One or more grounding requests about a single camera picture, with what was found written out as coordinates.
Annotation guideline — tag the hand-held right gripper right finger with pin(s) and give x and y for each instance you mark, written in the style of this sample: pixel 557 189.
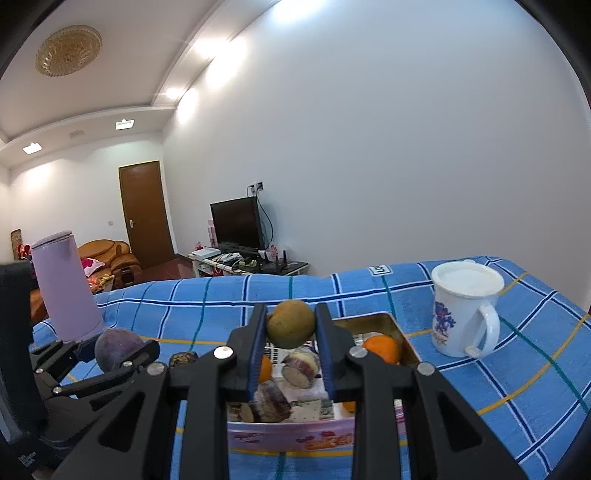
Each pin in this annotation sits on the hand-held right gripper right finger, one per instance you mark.
pixel 326 369

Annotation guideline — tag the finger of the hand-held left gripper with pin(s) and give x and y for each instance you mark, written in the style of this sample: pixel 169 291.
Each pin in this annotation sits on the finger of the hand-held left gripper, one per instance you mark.
pixel 120 376
pixel 69 350

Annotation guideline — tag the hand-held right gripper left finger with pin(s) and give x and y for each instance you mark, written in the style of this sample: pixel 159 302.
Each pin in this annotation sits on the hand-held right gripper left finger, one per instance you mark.
pixel 253 369

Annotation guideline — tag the purple passion fruit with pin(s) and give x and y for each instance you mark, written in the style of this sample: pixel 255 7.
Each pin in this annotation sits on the purple passion fruit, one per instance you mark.
pixel 117 348

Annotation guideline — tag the brown green round fruit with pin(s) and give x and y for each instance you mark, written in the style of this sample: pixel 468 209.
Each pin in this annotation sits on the brown green round fruit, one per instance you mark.
pixel 291 325

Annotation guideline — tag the large orange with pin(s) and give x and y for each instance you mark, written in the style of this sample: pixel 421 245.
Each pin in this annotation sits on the large orange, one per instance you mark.
pixel 381 349

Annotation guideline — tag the pink tin box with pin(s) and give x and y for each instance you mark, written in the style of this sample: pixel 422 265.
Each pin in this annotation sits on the pink tin box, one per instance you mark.
pixel 286 436

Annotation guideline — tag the printed paper lining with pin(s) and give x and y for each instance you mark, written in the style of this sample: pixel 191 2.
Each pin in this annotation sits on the printed paper lining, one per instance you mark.
pixel 314 408

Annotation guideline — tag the lilac kettle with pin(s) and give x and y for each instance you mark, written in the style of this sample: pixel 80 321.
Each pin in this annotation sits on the lilac kettle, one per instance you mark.
pixel 67 290

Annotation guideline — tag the small table with fruit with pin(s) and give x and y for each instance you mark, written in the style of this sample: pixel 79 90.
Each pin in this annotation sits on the small table with fruit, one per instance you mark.
pixel 102 280

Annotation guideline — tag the dark shelf with red items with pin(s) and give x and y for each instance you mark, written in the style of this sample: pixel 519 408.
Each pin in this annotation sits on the dark shelf with red items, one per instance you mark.
pixel 21 247

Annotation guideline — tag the pink flowered cushion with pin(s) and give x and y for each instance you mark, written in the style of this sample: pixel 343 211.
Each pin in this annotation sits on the pink flowered cushion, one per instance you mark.
pixel 92 266

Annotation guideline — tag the orange leather sofa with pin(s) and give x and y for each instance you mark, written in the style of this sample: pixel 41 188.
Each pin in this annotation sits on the orange leather sofa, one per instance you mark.
pixel 111 258

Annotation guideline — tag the black router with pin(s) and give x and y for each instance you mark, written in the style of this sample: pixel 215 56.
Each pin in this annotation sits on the black router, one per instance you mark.
pixel 281 263

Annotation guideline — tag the white television stand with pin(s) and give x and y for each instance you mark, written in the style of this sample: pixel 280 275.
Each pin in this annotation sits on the white television stand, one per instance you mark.
pixel 217 263

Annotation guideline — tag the blue plaid blanket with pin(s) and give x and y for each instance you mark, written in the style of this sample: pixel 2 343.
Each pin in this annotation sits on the blue plaid blanket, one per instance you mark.
pixel 461 397

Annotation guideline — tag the black television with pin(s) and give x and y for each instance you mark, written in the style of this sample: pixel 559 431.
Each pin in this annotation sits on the black television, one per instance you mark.
pixel 236 224

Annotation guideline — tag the white printed mug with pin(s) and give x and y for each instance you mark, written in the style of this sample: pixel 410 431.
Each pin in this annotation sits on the white printed mug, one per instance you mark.
pixel 461 314

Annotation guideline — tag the brown wooden door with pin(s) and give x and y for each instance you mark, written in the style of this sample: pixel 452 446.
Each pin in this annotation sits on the brown wooden door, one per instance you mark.
pixel 145 212

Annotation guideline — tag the square ceiling light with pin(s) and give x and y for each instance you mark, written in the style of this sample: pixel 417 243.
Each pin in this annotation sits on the square ceiling light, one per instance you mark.
pixel 32 148
pixel 124 123

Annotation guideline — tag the round golden ceiling lamp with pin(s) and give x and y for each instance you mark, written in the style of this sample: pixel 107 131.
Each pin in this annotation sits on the round golden ceiling lamp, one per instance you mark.
pixel 69 50

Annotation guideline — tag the wall power outlet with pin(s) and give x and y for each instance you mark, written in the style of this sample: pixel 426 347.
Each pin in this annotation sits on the wall power outlet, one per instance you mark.
pixel 256 187

